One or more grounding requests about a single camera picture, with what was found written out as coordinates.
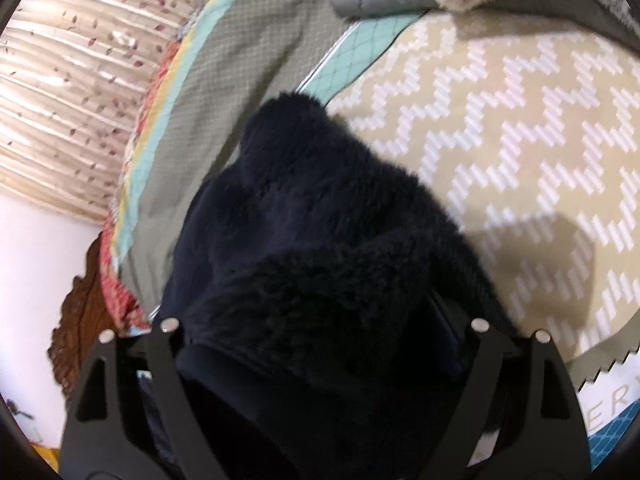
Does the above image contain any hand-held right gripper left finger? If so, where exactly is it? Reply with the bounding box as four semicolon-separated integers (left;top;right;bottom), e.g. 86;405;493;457
59;317;211;480

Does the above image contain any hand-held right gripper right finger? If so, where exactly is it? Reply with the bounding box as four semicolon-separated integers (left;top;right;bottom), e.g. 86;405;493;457
430;290;593;480

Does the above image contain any navy fleece garment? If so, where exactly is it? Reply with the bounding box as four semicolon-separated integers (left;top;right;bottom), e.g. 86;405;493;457
135;91;516;480

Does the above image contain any carved wooden headboard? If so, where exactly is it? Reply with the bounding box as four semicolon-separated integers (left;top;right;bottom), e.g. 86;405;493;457
47;245;126;401

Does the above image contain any patterned bed sheet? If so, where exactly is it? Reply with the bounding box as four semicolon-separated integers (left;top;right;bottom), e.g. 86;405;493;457
325;10;640;471

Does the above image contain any floral striped pillow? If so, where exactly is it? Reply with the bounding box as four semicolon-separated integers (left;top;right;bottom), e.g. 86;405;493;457
97;0;381;336

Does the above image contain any beige leaf print curtain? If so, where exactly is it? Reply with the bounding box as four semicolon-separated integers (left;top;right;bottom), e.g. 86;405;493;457
0;0;236;221

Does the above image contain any teal grid pillow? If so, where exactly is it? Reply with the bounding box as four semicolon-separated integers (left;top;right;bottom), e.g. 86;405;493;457
302;12;423;108

